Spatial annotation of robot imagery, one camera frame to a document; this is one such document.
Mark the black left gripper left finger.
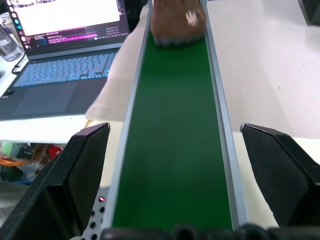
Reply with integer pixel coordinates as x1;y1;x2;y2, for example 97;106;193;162
0;122;111;240

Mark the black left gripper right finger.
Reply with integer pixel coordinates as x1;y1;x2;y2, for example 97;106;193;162
240;122;320;228

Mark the white perforated control box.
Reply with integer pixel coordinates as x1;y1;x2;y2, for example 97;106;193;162
71;186;111;240

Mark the white side table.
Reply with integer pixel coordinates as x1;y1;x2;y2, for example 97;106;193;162
0;53;125;145

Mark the green conveyor belt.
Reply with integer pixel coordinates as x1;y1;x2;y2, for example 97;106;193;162
100;0;251;232

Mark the grey open laptop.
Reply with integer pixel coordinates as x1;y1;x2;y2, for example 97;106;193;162
0;0;130;121

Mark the clear plastic water bottle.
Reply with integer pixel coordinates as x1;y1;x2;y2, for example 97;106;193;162
0;11;25;62

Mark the black box corner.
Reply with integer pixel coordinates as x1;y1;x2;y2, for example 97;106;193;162
297;0;320;26

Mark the brown shoe with grey sole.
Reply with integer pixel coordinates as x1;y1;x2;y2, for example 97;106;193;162
150;0;207;48

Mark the orange cable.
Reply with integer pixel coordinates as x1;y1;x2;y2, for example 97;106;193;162
0;156;28;166

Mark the black laptop cable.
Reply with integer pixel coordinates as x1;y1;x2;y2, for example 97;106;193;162
11;53;28;74

